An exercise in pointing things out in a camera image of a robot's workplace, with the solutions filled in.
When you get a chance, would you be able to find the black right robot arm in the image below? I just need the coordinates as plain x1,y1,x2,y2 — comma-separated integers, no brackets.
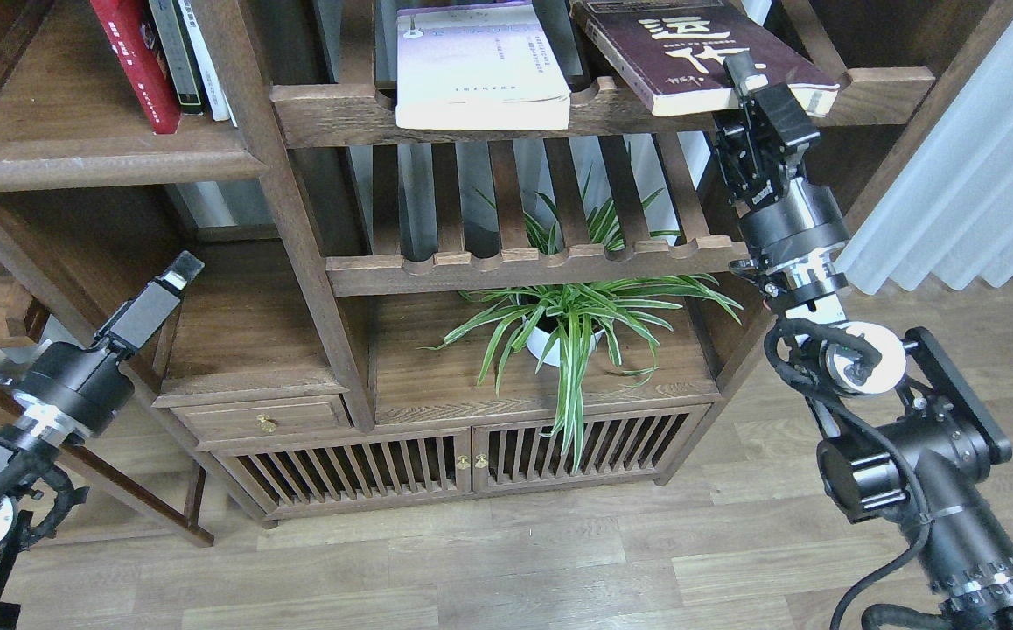
714,52,1013,629

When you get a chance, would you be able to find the lavender white paperback book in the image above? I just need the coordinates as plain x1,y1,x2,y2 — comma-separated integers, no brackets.
395,1,570,131

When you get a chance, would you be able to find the green spider plant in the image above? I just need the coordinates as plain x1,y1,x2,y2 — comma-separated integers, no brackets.
423,166,744,473

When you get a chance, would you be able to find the wooden side furniture frame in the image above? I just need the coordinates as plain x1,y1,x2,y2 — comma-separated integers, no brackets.
0,262,214,548

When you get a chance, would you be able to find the slatted cabinet door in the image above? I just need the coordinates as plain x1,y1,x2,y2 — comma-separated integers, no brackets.
214,428,473,520
472,404,710,494

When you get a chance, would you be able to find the white sheer curtain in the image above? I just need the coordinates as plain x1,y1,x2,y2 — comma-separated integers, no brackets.
837,24,1013,294

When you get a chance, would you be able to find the small wooden drawer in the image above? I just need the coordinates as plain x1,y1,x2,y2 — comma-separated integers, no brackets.
173,395,350,442

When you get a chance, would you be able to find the white plant pot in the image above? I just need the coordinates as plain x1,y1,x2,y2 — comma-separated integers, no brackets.
524,318,605,372

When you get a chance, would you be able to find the dark wooden bookshelf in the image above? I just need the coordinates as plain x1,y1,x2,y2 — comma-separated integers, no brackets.
0,0,1013,531

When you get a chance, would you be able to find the red paperback book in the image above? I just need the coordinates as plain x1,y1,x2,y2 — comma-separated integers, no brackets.
91,1,181,135

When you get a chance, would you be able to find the right slatted cabinet door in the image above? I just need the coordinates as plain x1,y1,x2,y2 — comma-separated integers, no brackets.
472,404,710,494

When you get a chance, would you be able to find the white upright book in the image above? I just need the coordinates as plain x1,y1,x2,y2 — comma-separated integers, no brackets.
176,0,237,125

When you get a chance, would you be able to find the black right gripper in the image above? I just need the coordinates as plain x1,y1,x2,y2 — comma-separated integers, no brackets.
713,51,848,270

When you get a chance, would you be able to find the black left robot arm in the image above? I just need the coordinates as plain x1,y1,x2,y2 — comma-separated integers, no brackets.
0,251,204,629

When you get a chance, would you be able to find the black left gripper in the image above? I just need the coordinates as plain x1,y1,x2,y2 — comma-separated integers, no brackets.
13,251,204,438

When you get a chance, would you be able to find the left slatted cabinet door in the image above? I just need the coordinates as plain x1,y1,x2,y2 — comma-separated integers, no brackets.
214,428,473,520

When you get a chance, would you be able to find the maroon book with white characters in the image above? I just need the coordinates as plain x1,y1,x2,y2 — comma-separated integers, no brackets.
570,1,839,119

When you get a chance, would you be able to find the dark green upright book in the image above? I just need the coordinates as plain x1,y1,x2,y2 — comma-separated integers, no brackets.
148,1,204,116

